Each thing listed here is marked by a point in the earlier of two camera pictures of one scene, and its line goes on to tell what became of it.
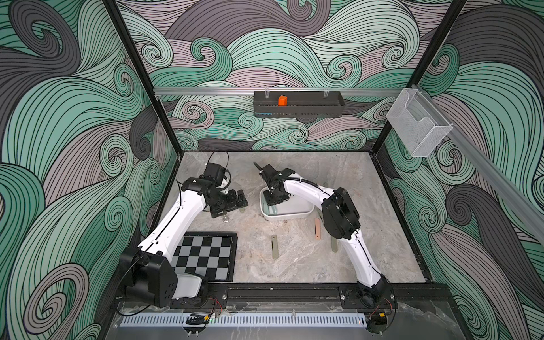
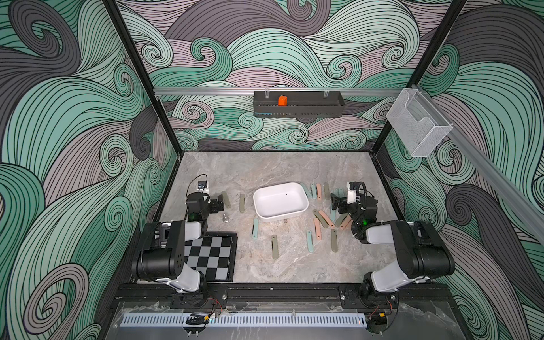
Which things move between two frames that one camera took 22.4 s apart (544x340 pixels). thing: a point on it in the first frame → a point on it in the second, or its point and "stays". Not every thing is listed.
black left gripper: [232, 203] → [214, 209]
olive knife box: [274, 246] stays
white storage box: [294, 207] stays
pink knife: [317, 229] stays
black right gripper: [272, 200] → [338, 200]
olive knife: [334, 244] stays
